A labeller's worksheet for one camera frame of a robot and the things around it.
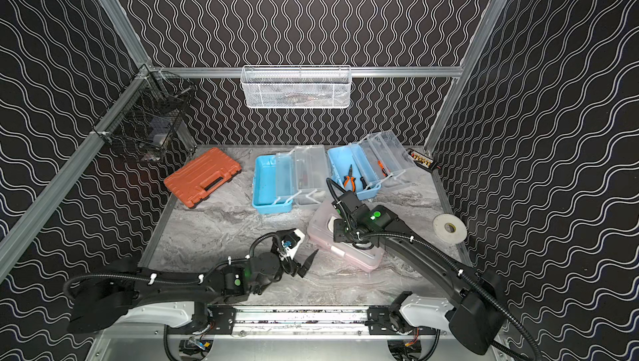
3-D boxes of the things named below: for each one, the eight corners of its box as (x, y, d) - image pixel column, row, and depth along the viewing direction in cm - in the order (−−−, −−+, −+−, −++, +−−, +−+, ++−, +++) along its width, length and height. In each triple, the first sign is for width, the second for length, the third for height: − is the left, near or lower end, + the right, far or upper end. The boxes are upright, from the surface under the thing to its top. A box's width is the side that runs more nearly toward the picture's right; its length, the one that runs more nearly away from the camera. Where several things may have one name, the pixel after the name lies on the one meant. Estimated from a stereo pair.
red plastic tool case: (168, 188, 107) (162, 181, 103) (218, 154, 120) (215, 146, 116) (191, 211, 100) (186, 204, 96) (242, 172, 113) (239, 164, 109)
